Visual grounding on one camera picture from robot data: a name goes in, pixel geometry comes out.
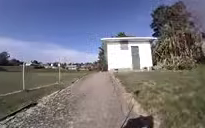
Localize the row of distant buildings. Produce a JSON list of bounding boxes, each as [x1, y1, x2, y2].
[[23, 61, 98, 71]]

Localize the tall tree with brown creeper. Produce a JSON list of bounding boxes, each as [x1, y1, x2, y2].
[[150, 1, 205, 71]]

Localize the dry grass field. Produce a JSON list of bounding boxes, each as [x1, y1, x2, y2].
[[0, 65, 93, 122]]

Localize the grey gravel strip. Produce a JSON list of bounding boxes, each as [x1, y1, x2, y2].
[[0, 79, 79, 128]]

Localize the wire fence with posts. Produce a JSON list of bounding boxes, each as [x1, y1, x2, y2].
[[0, 61, 88, 100]]

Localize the small white building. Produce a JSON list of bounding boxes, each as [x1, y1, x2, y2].
[[100, 36, 158, 73]]

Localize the green grass verge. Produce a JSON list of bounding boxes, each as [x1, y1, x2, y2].
[[114, 59, 205, 128]]

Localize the distant dark trees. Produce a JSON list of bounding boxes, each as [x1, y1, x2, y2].
[[0, 51, 23, 67]]

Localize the grey stony path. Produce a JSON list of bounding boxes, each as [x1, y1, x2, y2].
[[65, 71, 148, 128]]

